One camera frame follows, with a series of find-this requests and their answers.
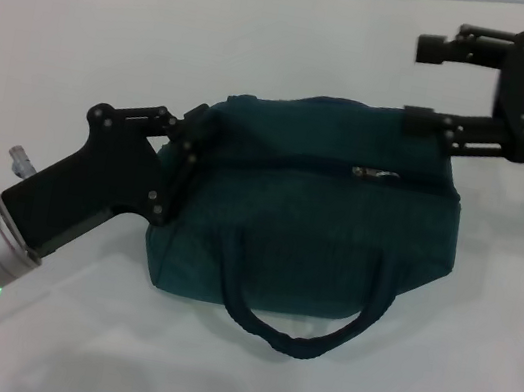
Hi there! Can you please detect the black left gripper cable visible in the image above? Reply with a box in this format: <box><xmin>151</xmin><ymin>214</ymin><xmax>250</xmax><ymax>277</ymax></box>
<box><xmin>3</xmin><ymin>142</ymin><xmax>42</xmax><ymax>181</ymax></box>

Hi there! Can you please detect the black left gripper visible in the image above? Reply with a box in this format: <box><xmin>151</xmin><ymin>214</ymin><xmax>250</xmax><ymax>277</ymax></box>
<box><xmin>0</xmin><ymin>71</ymin><xmax>214</xmax><ymax>285</ymax></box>

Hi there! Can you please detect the dark teal fabric bag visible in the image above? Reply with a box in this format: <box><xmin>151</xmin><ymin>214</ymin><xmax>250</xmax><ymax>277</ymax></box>
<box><xmin>126</xmin><ymin>67</ymin><xmax>483</xmax><ymax>386</ymax></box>

